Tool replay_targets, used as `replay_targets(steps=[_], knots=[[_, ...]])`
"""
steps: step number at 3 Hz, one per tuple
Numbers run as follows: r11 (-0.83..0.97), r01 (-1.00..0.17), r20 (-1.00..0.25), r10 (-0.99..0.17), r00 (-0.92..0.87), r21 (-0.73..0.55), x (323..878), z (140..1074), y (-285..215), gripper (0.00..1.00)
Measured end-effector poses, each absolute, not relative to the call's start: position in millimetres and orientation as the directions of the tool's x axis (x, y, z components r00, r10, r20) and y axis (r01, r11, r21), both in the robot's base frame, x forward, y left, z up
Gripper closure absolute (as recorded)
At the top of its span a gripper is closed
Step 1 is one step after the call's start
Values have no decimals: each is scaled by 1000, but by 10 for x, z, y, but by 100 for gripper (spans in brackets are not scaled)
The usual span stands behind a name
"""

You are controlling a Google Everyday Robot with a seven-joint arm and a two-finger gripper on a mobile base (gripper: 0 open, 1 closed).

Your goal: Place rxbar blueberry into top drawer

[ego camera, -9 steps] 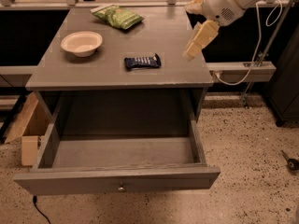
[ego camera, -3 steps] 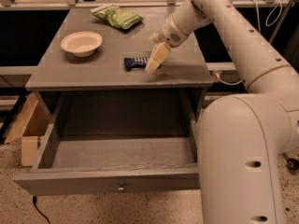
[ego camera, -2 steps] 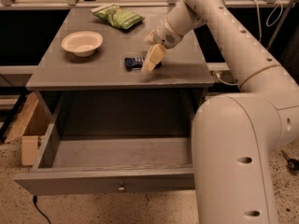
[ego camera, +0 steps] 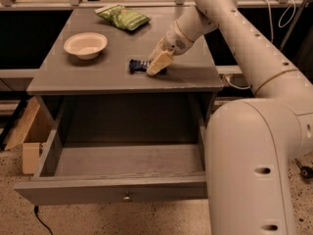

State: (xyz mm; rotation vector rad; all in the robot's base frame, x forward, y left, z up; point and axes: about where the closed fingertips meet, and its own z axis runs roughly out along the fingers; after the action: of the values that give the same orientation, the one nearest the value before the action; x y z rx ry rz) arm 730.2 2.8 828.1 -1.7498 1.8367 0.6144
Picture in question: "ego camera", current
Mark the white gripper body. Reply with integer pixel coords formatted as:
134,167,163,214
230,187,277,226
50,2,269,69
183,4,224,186
162,21,196,56

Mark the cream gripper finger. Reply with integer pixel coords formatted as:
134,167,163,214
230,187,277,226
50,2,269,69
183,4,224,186
149,38,164,62
147,51,173,75

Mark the blue rxbar blueberry bar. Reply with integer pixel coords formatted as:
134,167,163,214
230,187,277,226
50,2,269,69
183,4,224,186
128,60,151,74

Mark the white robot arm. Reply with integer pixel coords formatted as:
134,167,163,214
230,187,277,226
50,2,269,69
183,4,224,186
148,0,313,235

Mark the open grey top drawer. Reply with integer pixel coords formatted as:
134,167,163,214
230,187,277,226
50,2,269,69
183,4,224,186
15,99,207,206

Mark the round metal drawer knob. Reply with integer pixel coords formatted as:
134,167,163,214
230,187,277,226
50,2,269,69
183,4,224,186
122,191,132,202

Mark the green chip bag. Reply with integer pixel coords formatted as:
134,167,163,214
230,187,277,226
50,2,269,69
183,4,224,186
95,4,151,31

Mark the grey wooden cabinet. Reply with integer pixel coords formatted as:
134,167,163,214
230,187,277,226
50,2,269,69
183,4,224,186
27,7,222,129

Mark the white paper bowl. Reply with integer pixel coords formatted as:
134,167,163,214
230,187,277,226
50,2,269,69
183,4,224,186
64,32,108,60

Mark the thin metal rod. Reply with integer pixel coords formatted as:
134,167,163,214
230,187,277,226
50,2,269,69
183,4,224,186
280,0,309,51

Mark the light wooden box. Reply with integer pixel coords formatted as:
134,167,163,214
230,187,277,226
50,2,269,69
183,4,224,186
6,97,52,174

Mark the black knob tool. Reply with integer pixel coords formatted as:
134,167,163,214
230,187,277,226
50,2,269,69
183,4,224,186
294,159,313,180

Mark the grey metal rail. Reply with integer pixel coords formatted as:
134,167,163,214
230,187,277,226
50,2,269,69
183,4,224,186
216,64,248,88

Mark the white cable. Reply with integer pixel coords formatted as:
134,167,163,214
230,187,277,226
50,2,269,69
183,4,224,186
224,0,297,91

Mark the black power cable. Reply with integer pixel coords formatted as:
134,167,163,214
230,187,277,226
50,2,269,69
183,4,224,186
33,205,54,235

